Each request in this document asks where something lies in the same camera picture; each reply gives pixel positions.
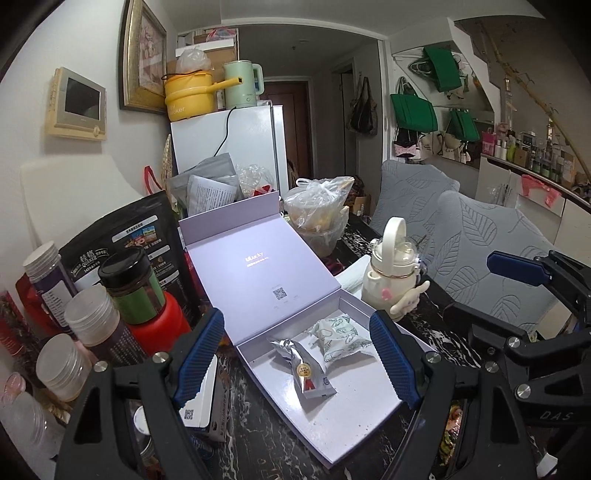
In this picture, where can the row of bottles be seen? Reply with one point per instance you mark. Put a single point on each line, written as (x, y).
(535, 157)

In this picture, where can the gold framed picture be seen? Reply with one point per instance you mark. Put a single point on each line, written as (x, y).
(147, 50)

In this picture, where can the small cardboard box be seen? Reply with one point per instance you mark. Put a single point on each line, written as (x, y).
(360, 205)

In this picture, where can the small white box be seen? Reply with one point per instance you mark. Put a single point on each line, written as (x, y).
(203, 397)

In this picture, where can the clear plastic bottle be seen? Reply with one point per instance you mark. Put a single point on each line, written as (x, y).
(27, 420)

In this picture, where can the white leaf-print packet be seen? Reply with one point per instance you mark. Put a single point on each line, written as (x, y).
(339, 339)

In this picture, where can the brown jar with clear lid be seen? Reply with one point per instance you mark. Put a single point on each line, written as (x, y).
(92, 314)

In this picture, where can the white cabinet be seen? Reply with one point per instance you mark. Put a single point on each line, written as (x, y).
(494, 184)

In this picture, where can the pale green electric kettle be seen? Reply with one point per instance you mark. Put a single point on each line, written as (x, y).
(240, 85)

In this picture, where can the large green tote bag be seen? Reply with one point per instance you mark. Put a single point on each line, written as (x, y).
(413, 113)

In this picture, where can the black stand-up pouch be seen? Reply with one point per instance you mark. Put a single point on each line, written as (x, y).
(134, 221)

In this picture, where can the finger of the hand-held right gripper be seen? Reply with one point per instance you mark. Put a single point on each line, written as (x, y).
(475, 325)
(517, 270)

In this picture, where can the white printed paper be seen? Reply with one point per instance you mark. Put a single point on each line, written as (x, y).
(207, 194)

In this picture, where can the crinkled clear plastic bag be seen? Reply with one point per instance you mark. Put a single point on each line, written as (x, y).
(256, 177)

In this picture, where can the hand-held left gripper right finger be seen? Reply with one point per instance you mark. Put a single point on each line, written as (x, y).
(390, 360)

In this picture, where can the folded white tissue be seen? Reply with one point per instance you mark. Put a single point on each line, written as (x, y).
(353, 279)

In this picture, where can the silver snack packet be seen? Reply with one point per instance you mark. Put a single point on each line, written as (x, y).
(304, 374)

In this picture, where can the purple-label bottle with clear cap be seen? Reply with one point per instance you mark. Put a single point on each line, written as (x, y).
(48, 277)

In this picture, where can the red foil packet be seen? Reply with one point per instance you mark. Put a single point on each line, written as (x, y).
(18, 323)

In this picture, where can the grey leaf-pattern chair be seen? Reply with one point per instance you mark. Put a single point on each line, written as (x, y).
(406, 194)
(485, 230)

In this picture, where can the grey plastic mailer bag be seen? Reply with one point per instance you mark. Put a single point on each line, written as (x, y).
(212, 166)

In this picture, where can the red scissors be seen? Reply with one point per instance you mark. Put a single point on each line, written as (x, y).
(334, 266)

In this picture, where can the wall intercom panel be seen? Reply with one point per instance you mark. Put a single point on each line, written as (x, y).
(81, 99)

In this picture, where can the red container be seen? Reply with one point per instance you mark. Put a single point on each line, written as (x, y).
(159, 327)

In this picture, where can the pink glass item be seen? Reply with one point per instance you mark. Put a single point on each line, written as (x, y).
(11, 387)

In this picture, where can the pink cloth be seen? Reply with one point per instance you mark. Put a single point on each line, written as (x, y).
(549, 196)

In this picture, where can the green jar with black lid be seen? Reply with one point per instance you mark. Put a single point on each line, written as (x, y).
(134, 295)

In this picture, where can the colourful snack packet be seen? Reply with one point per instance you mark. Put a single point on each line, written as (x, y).
(452, 429)

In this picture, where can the woven fan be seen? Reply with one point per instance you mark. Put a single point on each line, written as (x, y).
(167, 159)

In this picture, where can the yellow electric pot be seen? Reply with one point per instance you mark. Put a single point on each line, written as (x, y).
(189, 99)

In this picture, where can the lavender gift box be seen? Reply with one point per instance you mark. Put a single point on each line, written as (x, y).
(258, 258)

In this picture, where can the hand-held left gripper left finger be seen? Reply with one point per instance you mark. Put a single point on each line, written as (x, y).
(198, 364)

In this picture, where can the dark hanging bag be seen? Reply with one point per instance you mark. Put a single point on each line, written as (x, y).
(364, 113)

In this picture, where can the small jar with clear lid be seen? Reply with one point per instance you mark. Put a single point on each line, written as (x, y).
(62, 369)

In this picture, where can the clear plastic bag of food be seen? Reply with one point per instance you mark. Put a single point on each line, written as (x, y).
(314, 203)

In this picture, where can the white refrigerator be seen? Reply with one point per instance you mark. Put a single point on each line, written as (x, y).
(249, 134)

